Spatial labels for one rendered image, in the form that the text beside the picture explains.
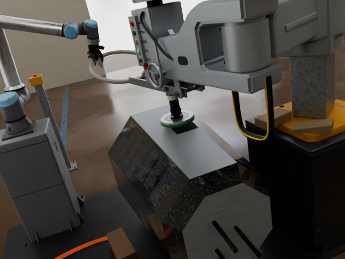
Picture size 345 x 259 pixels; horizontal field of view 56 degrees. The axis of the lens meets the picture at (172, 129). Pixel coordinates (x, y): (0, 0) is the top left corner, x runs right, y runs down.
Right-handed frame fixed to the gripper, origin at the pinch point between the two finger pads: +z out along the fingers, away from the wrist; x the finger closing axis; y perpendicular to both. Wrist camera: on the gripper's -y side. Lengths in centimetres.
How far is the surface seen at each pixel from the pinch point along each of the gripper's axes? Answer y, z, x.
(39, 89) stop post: -11, 56, -87
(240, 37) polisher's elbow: 68, -79, 122
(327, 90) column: 12, -34, 164
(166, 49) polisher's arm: 46, -55, 81
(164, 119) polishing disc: 42, -4, 79
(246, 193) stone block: 87, -17, 141
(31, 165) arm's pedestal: 80, 45, -10
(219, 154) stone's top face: 72, -20, 123
